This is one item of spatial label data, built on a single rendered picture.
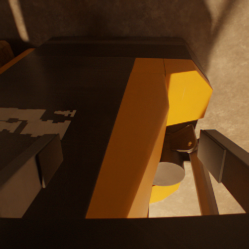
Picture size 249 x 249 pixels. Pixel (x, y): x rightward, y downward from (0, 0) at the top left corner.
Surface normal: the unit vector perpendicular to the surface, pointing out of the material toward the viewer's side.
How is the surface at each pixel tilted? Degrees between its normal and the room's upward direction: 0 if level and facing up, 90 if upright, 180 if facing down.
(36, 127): 90
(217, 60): 0
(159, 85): 90
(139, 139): 90
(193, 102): 22
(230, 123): 0
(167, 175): 0
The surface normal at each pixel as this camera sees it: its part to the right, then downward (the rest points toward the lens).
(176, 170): -0.11, 0.66
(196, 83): 0.27, 0.63
